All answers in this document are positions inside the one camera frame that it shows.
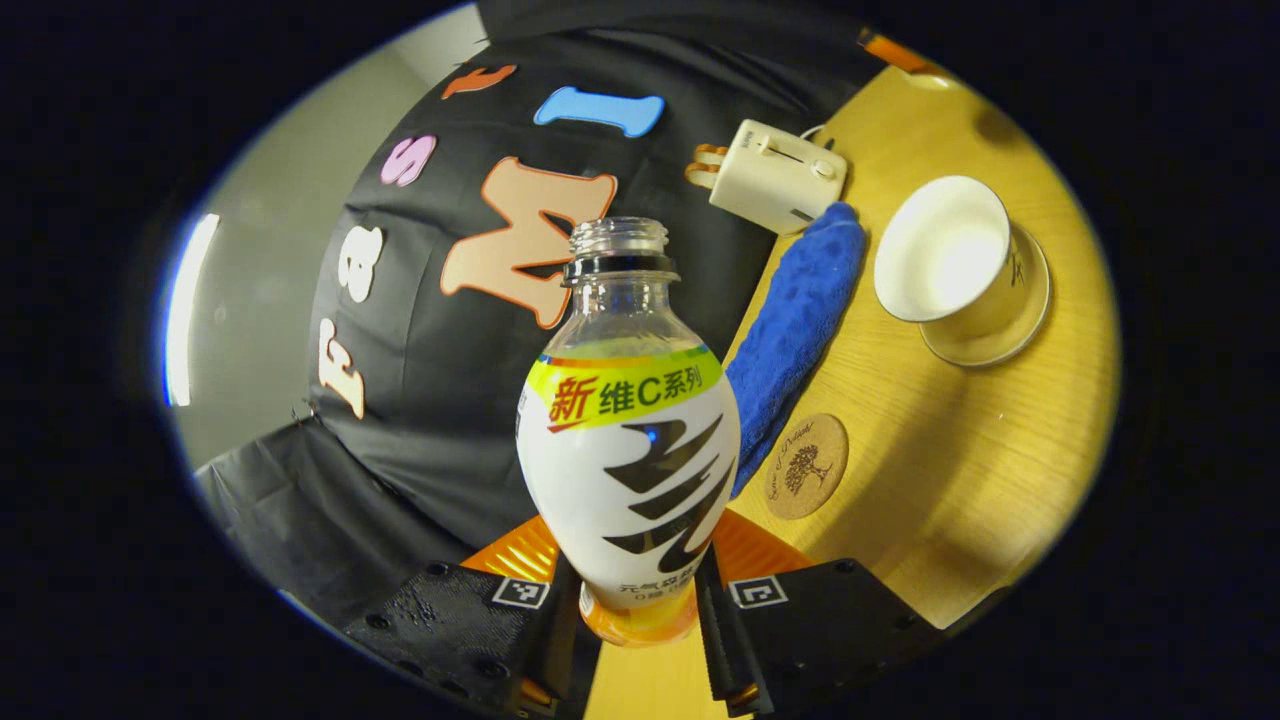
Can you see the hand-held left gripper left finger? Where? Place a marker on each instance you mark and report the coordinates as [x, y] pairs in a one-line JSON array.
[[450, 620]]

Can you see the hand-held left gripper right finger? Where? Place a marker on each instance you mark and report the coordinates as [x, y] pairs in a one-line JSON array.
[[830, 620]]

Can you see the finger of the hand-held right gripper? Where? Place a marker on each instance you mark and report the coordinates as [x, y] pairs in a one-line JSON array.
[[890, 50]]

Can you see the white teacup lid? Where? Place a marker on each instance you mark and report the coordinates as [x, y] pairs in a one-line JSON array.
[[930, 80]]

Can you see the round wooden coaster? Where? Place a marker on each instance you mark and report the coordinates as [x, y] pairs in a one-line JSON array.
[[805, 465]]

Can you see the white teacup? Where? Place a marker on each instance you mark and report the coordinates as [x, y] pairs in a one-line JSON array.
[[940, 250]]

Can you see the clear labelled water bottle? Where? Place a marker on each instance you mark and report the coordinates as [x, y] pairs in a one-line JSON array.
[[630, 470]]

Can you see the teacup saucer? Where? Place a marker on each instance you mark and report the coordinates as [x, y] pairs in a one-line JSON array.
[[1000, 347]]

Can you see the white toaster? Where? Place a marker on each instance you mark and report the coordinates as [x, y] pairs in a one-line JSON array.
[[770, 175]]

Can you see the toast slice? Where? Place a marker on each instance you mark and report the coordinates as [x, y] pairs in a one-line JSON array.
[[705, 153], [702, 175]]

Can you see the black backdrop cloth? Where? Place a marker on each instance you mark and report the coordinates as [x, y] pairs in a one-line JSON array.
[[430, 400]]

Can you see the blue towel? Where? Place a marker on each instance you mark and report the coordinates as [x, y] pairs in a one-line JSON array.
[[800, 320]]

